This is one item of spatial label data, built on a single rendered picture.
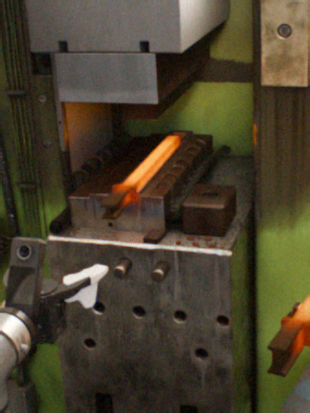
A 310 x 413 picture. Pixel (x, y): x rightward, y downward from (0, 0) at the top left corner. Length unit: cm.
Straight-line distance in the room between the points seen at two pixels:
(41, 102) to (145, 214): 36
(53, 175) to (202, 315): 48
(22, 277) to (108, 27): 54
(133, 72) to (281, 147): 34
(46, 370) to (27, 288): 90
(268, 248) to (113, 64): 52
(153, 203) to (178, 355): 31
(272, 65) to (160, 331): 57
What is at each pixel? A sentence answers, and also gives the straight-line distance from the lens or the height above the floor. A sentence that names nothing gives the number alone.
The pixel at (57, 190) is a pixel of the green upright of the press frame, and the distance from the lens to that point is 174.
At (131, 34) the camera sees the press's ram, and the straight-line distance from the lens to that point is 143.
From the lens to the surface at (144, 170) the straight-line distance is 160.
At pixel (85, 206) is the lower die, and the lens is 156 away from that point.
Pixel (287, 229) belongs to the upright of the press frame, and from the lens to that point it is 162.
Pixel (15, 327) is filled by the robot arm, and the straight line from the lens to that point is 107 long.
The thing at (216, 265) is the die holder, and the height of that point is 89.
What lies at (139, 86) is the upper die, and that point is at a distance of 144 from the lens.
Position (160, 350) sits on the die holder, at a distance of 159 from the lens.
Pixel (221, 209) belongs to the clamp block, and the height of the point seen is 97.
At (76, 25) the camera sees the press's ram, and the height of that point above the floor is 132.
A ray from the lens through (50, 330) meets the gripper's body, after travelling 116.
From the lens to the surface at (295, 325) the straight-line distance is 113.
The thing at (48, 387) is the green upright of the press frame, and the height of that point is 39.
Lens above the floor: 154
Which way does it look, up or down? 22 degrees down
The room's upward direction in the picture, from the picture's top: 3 degrees counter-clockwise
